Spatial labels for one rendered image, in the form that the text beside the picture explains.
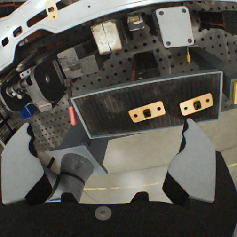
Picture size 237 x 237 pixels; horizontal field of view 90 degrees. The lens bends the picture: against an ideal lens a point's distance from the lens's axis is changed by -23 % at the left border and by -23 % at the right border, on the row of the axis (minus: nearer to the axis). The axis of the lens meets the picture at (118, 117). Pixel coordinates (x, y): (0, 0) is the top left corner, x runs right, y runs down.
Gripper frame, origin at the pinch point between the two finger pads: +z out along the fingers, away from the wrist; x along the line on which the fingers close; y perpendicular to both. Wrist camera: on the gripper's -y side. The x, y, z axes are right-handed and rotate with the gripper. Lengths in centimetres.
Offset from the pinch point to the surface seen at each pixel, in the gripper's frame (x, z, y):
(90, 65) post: -4.8, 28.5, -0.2
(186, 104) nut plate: 18.0, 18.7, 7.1
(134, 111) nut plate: 5.9, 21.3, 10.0
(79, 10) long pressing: -8.9, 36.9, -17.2
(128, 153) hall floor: 23, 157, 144
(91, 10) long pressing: -5.2, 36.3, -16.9
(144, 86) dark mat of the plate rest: 7.6, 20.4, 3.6
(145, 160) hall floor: 49, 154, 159
